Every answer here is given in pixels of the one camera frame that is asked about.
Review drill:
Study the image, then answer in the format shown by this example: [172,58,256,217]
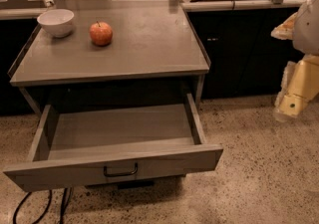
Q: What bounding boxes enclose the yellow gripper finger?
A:
[273,55,319,121]
[270,13,297,40]

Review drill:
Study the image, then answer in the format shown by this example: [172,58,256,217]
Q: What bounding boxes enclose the grey top drawer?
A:
[4,95,223,192]

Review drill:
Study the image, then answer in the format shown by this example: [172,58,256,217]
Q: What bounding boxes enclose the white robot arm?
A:
[271,0,319,121]

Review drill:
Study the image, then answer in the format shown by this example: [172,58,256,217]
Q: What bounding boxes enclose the dark low cabinet right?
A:
[188,8,303,99]

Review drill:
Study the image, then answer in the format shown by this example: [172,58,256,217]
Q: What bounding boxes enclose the red apple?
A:
[90,21,113,46]

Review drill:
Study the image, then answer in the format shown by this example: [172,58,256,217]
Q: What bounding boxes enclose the white ceramic bowl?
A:
[37,9,75,38]

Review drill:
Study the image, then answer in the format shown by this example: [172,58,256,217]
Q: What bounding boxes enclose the black top drawer handle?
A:
[103,163,139,178]

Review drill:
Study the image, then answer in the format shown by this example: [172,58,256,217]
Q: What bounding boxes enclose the black cables on floor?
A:
[12,187,75,224]

